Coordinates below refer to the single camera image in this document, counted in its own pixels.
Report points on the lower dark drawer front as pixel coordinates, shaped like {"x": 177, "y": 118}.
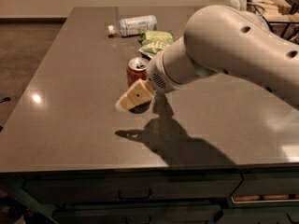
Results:
{"x": 165, "y": 214}

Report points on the clear plastic water bottle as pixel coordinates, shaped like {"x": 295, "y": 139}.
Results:
{"x": 132, "y": 26}

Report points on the black wire snack basket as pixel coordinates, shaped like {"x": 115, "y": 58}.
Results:
{"x": 281, "y": 16}

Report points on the green chip bag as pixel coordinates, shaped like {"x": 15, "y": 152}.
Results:
{"x": 152, "y": 42}

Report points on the right dark drawer front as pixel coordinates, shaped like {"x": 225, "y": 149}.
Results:
{"x": 268, "y": 184}

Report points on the wide dark drawer front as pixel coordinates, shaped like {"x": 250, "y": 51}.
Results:
{"x": 133, "y": 188}

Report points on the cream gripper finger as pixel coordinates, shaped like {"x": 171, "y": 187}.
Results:
{"x": 139, "y": 93}

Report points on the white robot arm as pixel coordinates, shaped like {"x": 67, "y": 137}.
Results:
{"x": 221, "y": 39}

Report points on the red coke can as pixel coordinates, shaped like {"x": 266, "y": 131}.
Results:
{"x": 136, "y": 69}

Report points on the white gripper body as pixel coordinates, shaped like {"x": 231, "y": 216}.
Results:
{"x": 156, "y": 74}

